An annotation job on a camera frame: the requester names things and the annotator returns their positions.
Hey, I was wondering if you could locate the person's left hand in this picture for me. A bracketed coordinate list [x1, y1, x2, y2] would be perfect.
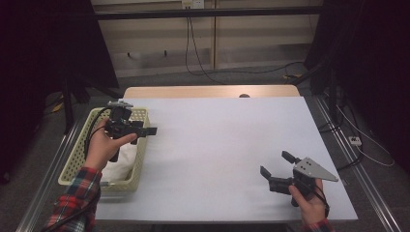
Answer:
[84, 117, 139, 172]

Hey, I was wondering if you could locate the wooden table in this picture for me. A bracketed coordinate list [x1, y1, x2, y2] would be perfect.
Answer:
[123, 84, 302, 100]

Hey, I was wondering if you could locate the pale blue table cover board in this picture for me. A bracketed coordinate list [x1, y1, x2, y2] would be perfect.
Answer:
[93, 97, 359, 224]

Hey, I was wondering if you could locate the silver metal floor rail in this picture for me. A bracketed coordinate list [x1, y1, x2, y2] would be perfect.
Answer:
[15, 118, 82, 232]
[312, 96, 403, 232]

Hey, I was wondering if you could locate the black hanging cable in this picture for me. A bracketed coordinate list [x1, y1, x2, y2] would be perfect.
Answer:
[185, 8, 306, 86]

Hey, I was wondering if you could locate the black horizontal metal bar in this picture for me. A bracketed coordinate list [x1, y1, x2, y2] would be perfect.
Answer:
[94, 5, 324, 21]

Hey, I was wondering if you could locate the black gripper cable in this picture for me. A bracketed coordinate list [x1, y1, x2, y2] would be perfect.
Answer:
[84, 106, 112, 157]
[294, 178, 331, 218]

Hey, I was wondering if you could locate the black metal stand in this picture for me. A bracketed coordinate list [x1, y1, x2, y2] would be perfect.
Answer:
[60, 74, 124, 135]
[290, 59, 341, 126]

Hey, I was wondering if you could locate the person's right hand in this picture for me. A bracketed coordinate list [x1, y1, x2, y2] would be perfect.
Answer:
[288, 178, 327, 226]

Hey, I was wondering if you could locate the white towel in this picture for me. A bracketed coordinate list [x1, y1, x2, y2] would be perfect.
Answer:
[102, 142, 138, 184]

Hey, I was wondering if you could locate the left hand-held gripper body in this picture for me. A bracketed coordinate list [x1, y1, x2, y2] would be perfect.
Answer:
[104, 100, 145, 163]

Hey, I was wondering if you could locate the white wall outlet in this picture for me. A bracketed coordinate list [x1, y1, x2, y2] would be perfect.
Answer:
[181, 0, 206, 10]

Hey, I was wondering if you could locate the black curtain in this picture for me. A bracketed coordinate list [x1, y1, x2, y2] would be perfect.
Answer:
[304, 0, 410, 166]
[0, 0, 121, 186]

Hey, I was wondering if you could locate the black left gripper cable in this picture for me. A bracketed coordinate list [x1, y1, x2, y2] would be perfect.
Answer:
[84, 106, 112, 157]

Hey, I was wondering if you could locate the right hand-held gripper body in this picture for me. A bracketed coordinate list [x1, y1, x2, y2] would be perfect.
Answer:
[269, 157, 339, 207]

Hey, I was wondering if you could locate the white floor cable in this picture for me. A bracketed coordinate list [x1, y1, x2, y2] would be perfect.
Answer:
[336, 103, 396, 168]

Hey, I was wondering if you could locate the pale yellow plastic basket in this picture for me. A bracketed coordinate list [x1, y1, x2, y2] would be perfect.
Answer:
[57, 106, 151, 194]

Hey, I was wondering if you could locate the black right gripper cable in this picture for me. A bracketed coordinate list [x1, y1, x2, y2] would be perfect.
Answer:
[294, 178, 331, 218]

